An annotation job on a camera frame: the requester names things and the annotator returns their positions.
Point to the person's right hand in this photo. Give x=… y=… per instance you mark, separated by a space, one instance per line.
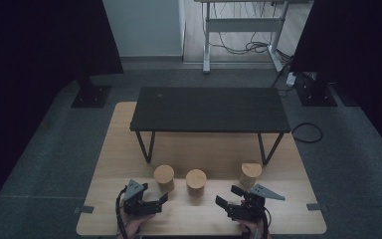
x=252 y=227

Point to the wooden cylinder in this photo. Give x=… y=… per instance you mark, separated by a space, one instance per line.
x=196 y=182

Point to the grey tape strip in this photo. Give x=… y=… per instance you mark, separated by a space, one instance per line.
x=315 y=206
x=85 y=209

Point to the white power strip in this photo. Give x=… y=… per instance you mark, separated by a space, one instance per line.
x=290 y=79

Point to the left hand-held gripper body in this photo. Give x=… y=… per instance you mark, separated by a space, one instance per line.
x=139 y=205

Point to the dark curtain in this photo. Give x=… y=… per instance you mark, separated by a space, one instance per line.
x=39 y=66
x=354 y=49

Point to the glass jar with wooden lid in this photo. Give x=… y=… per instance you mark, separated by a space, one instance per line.
x=250 y=172
x=164 y=176

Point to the black raised shelf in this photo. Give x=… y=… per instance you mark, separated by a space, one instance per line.
x=209 y=109

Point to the white desk frame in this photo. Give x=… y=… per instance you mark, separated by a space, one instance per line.
x=245 y=25

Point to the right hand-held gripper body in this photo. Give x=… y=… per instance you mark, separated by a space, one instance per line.
x=252 y=205

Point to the person's left hand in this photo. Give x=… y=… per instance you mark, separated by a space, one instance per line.
x=136 y=223

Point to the black stand base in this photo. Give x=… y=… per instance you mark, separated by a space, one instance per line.
x=316 y=94
x=91 y=96

